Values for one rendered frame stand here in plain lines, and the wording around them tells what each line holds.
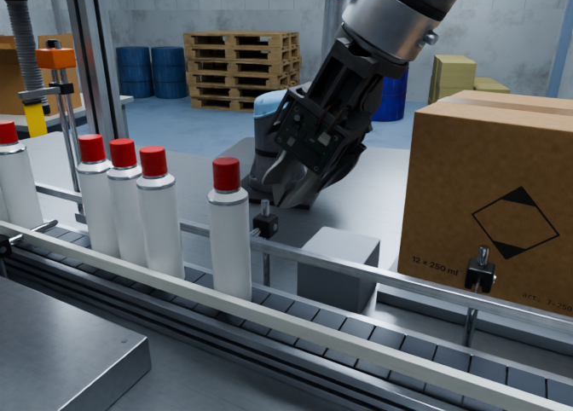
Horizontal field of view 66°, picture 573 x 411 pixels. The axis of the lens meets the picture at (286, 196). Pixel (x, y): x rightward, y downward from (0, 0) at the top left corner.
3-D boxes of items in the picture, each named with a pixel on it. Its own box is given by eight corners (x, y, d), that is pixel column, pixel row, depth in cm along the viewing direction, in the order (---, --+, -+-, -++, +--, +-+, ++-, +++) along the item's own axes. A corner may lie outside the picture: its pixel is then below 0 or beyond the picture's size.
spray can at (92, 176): (86, 263, 71) (61, 138, 63) (112, 249, 75) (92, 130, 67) (110, 271, 69) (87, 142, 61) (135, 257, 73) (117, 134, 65)
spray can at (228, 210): (206, 306, 60) (194, 163, 53) (228, 287, 65) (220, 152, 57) (239, 317, 58) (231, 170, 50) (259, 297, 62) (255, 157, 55)
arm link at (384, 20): (379, -24, 41) (454, 25, 39) (354, 22, 43) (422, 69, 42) (352, -30, 35) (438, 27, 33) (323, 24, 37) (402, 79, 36)
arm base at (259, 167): (239, 188, 111) (237, 150, 108) (262, 170, 125) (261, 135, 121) (296, 196, 107) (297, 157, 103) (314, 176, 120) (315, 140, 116)
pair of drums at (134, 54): (138, 91, 765) (132, 44, 736) (193, 94, 737) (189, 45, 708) (115, 97, 709) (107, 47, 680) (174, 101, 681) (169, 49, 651)
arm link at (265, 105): (255, 139, 117) (253, 87, 112) (305, 139, 118) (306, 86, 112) (252, 153, 106) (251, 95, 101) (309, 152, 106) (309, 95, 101)
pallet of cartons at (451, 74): (494, 108, 629) (503, 55, 602) (506, 128, 522) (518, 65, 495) (427, 105, 654) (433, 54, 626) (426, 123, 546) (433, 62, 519)
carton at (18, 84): (-38, 118, 216) (-61, 36, 201) (36, 99, 262) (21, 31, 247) (38, 121, 208) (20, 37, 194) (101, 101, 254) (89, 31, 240)
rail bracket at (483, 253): (444, 382, 55) (465, 266, 48) (454, 345, 61) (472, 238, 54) (472, 391, 53) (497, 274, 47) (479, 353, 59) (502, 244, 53)
